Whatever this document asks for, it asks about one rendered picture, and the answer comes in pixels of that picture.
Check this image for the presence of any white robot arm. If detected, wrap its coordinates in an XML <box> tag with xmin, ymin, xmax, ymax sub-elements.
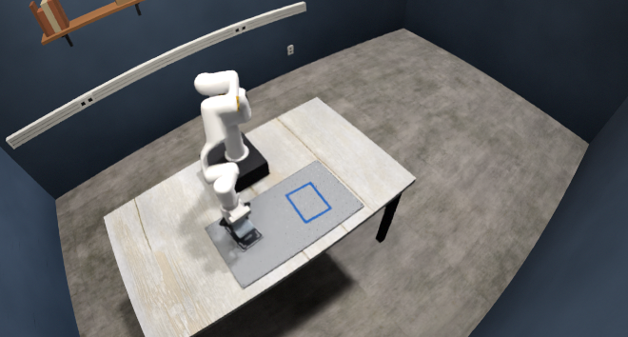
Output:
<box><xmin>194</xmin><ymin>70</ymin><xmax>251</xmax><ymax>226</ymax></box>

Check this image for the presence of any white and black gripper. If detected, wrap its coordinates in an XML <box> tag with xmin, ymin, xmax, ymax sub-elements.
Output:
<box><xmin>219</xmin><ymin>198</ymin><xmax>251</xmax><ymax>230</ymax></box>

